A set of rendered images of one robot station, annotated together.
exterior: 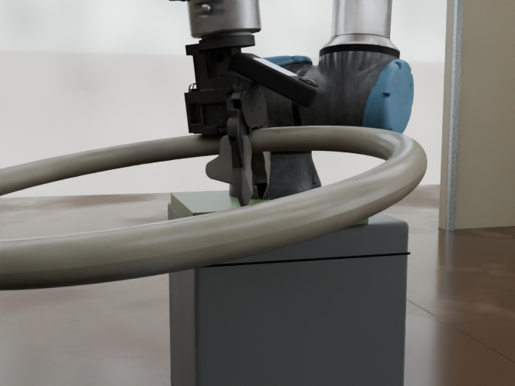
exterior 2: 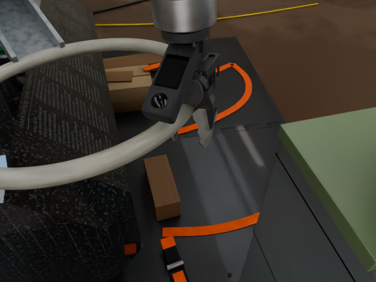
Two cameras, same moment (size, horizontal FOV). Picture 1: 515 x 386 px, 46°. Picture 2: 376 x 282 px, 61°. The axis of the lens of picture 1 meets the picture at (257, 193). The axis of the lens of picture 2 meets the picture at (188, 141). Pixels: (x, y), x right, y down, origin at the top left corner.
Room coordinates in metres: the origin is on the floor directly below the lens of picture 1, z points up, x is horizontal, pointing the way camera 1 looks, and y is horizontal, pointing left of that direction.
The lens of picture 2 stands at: (0.78, -0.40, 1.34)
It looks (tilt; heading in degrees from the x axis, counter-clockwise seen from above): 46 degrees down; 90
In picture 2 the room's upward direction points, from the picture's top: straight up
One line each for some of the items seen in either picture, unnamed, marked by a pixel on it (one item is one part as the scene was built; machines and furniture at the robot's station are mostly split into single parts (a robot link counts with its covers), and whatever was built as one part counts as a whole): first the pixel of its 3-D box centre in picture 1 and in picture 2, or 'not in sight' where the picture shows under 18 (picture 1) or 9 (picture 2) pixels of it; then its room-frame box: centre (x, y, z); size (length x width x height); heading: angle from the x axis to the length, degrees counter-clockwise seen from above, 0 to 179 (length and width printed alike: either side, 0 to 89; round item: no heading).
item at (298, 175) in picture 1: (275, 169); not in sight; (1.24, -0.04, 0.93); 0.19 x 0.19 x 0.10
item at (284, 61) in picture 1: (278, 102); not in sight; (1.23, -0.04, 1.07); 0.17 x 0.15 x 0.18; 58
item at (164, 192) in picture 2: not in sight; (161, 186); (0.65, 0.54, 0.07); 0.30 x 0.12 x 0.12; 106
